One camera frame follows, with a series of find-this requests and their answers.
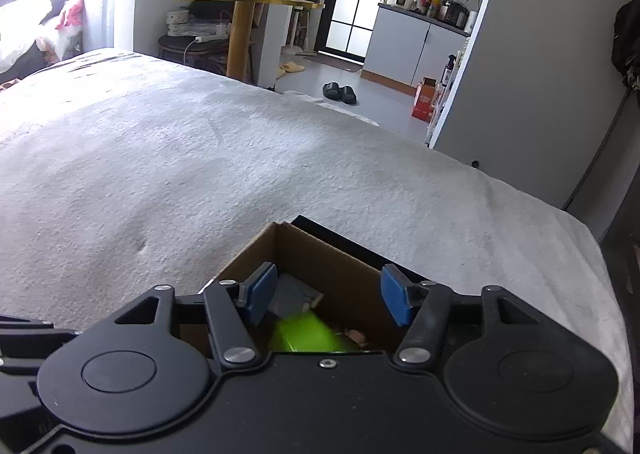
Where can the pair of black slippers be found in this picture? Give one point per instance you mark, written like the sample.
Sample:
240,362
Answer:
335,92

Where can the brown cardboard box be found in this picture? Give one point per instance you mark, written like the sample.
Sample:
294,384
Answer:
351,291

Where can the yellow slippers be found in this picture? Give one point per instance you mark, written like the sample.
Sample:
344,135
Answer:
290,67

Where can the black shallow tray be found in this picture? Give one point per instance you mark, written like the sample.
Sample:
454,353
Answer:
351,248

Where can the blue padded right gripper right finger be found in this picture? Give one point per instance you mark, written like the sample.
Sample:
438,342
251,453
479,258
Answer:
420,310

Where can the green hexagonal container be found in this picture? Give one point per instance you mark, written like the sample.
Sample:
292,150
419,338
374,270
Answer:
305,332

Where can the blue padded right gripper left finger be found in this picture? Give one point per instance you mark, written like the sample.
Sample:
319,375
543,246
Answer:
233,308

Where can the grey blocky toy figure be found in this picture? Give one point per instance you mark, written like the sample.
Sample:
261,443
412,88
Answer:
293,296

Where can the round gold side table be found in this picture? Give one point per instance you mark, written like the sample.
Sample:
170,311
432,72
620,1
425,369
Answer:
241,24

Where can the black left gripper tip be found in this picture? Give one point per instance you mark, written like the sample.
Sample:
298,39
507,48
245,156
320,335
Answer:
25,345

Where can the orange cardboard box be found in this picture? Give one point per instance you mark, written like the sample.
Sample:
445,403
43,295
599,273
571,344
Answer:
423,101

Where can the white kitchen cabinet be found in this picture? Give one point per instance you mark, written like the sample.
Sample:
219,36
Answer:
406,47

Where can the brown pink toy figurine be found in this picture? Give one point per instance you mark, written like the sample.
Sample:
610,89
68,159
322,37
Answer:
352,340

